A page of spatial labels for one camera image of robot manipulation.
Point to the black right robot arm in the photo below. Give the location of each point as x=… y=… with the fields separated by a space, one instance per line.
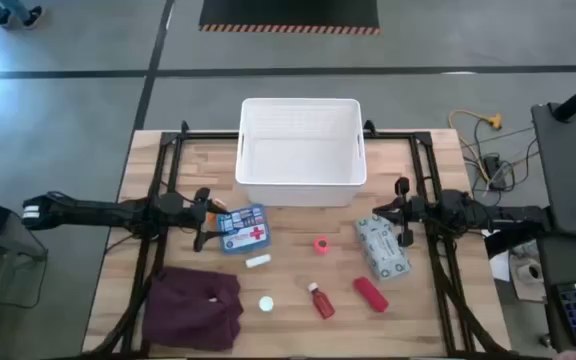
x=493 y=216

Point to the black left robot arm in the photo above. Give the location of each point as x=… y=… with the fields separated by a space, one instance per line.
x=93 y=212

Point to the red oblong case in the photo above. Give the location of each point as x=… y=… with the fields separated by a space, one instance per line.
x=370 y=295

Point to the blue first aid kit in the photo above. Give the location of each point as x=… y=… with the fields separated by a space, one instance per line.
x=245 y=230

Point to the maroon cloth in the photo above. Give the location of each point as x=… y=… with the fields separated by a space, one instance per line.
x=193 y=310

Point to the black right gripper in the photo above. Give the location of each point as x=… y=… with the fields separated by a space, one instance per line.
x=406 y=236

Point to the pink bandage tape roll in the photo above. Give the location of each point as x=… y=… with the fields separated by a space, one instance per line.
x=321 y=246

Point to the red bottle with white cap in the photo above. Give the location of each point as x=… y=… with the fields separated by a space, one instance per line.
x=323 y=302

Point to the orange pill bottle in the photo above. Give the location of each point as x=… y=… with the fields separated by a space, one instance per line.
x=211 y=219

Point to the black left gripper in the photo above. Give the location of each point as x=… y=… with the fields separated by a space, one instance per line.
x=201 y=240

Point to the grey wrapped tissue pack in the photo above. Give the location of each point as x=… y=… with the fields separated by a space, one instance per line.
x=383 y=247

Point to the white paper sheet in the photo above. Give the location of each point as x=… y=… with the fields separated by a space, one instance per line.
x=500 y=265

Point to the black metal rig frame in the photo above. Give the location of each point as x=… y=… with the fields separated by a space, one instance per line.
x=203 y=135

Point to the black power strip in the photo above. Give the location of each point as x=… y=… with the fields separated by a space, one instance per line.
x=493 y=170

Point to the white plastic basket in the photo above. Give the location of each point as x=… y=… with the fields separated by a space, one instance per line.
x=300 y=165

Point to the small white tube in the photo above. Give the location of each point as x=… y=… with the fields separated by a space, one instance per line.
x=258 y=261

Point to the black hazard-striped floor mat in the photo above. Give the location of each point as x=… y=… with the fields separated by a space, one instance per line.
x=288 y=12

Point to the person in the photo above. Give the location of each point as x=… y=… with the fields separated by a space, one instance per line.
x=32 y=17

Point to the beige tape roll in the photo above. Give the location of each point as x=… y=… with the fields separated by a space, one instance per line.
x=520 y=275

